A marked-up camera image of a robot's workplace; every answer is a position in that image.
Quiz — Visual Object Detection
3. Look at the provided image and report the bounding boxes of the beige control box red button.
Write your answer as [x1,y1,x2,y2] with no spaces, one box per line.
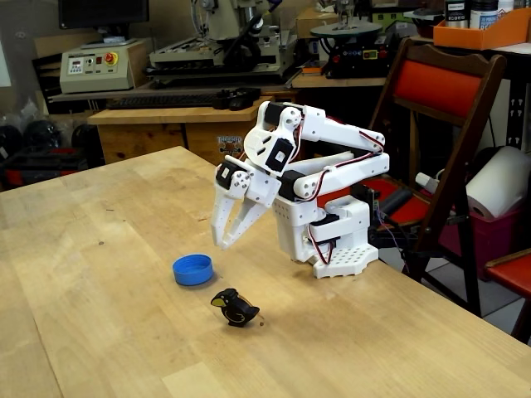
[59,39,150,95]

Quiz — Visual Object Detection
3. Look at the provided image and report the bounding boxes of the wooden folding chair red cushions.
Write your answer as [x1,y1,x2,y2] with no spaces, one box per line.
[356,36,508,318]

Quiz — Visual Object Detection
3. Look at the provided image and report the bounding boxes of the grey milling machine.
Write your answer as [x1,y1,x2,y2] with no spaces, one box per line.
[144,0,300,89]

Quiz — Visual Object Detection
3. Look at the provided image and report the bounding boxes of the can with blue label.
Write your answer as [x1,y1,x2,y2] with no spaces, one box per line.
[470,0,499,31]

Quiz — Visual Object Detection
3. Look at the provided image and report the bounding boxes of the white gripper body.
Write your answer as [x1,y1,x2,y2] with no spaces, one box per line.
[214,159,282,208]

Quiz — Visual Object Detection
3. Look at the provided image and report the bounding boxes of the red and black crate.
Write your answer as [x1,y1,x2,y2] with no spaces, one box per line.
[0,147,90,187]

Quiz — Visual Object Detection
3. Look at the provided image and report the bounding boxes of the black keyboard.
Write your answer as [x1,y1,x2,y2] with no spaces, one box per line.
[106,94,221,111]

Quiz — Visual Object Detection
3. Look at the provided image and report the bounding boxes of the wooden cabinet with sticker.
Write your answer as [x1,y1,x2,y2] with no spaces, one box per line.
[87,95,275,167]

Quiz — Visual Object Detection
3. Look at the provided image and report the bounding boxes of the pink plastic bin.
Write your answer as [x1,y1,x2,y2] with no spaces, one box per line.
[439,206,528,283]

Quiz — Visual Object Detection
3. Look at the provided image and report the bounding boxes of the black computer monitor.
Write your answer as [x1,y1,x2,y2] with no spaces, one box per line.
[57,0,150,49]

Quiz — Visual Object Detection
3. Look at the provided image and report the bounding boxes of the silver can black lid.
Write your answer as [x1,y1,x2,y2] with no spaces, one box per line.
[444,0,472,29]

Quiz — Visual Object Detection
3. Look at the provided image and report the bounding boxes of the black computer mouse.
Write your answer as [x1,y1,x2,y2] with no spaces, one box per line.
[213,87,262,112]

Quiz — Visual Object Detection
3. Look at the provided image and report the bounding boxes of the black controller board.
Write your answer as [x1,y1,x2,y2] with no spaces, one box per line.
[359,184,381,207]

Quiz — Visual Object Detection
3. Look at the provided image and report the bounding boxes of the white power plug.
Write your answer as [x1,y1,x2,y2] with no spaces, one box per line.
[415,172,441,194]

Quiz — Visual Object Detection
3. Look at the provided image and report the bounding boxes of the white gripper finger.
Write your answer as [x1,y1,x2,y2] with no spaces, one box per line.
[220,197,267,251]
[210,172,251,247]

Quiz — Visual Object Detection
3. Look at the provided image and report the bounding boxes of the blue round box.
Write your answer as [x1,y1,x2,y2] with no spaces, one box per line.
[172,253,215,287]

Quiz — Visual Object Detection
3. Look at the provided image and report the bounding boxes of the brown cardboard box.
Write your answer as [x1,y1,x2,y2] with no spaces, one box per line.
[295,7,339,39]

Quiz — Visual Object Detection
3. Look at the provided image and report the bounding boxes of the white paper towel roll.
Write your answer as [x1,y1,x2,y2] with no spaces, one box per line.
[465,145,531,221]

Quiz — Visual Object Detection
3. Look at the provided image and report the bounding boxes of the black scroll saw green table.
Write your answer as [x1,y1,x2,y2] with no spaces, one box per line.
[309,20,395,80]

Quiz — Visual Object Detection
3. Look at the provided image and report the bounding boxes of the wooden workbench top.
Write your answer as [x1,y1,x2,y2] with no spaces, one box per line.
[290,74,389,89]

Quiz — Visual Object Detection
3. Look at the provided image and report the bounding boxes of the black cylinder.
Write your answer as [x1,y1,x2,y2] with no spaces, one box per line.
[379,186,414,213]

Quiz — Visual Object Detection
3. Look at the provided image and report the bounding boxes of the black helmet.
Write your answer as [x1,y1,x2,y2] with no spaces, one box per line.
[0,124,24,163]
[70,122,99,150]
[22,119,63,150]

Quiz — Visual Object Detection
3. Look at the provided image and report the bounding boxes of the orange plastic tray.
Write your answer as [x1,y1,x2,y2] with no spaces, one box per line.
[432,7,531,51]

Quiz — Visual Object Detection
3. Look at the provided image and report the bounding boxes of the black toy bird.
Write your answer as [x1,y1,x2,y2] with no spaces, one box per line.
[210,288,261,328]

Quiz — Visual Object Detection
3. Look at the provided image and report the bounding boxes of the red seat wooden chair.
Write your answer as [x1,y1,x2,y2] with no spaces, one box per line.
[484,248,531,345]

